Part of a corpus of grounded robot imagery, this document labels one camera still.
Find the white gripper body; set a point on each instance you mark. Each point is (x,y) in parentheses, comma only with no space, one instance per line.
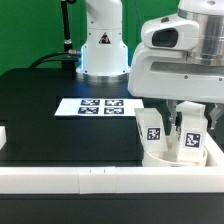
(160,67)

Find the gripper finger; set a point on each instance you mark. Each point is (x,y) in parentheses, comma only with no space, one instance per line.
(175,117)
(215,114)

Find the white round stool seat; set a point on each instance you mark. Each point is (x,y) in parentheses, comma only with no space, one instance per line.
(169,159)

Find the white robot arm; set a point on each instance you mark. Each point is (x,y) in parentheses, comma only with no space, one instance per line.
(104,56)

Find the white marker sheet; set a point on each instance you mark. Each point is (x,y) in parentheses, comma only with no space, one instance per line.
(93,107)

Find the white front fence bar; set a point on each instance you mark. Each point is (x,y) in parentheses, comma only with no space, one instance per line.
(115,180)

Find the white left fence piece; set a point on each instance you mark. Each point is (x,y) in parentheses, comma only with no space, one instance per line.
(3,138)

